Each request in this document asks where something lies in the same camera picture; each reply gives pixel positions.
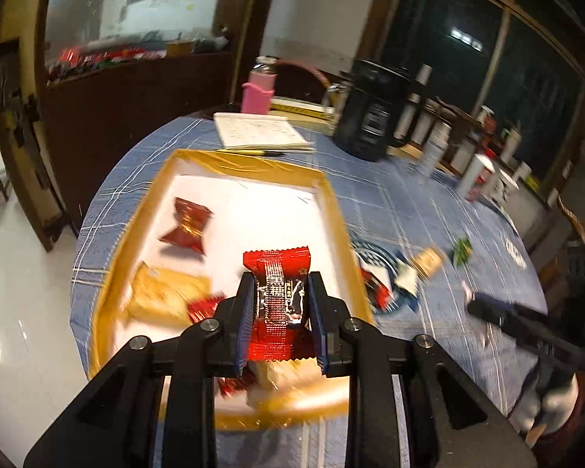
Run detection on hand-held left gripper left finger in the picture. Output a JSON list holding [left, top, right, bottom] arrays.
[[23, 272, 257, 468]]

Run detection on pen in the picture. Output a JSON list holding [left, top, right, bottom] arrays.
[[217, 149, 287, 158]]

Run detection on white plastic bottle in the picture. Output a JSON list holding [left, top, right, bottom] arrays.
[[417, 122, 453, 181]]

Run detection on yellow flat box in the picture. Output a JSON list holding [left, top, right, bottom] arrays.
[[270, 97, 339, 124]]

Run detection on black kettle appliance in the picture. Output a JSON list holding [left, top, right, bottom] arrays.
[[332, 57, 415, 163]]

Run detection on white notebook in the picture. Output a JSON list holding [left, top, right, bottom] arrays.
[[213, 112, 316, 153]]

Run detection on tan small packet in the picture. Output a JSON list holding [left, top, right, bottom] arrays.
[[412, 246, 447, 276]]

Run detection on glass jar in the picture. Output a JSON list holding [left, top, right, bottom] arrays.
[[322, 83, 348, 125]]

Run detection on dark wooden cabinet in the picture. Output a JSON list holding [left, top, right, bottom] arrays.
[[43, 51, 237, 235]]

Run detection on long maroon wafer packet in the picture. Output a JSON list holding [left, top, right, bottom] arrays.
[[186, 294, 227, 325]]

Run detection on red snack packet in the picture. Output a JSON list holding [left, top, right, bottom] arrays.
[[157, 197, 216, 255]]

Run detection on green snack packet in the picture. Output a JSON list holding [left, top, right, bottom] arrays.
[[451, 235, 475, 267]]

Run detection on wooden chair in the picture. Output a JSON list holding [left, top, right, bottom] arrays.
[[548, 190, 585, 254]]

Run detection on white paper cup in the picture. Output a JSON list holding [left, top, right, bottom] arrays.
[[497, 161, 533, 206]]

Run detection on white carton red label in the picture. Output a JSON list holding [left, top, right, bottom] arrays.
[[461, 152, 496, 202]]

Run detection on white red small packet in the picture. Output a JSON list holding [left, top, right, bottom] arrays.
[[358, 266, 395, 312]]

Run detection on small yellow cracker packet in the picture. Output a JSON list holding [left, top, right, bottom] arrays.
[[121, 262, 212, 328]]

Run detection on red black candy packet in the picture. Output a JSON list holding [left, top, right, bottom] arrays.
[[243, 246, 315, 362]]

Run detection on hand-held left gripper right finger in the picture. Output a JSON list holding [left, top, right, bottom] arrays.
[[307, 271, 537, 468]]

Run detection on pink bottle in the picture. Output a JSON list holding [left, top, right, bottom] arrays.
[[240, 56, 280, 115]]

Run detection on gold cardboard tray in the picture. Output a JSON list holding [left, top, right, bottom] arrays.
[[87, 149, 374, 432]]

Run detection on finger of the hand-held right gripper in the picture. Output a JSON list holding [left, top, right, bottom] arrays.
[[467, 291, 585, 374]]

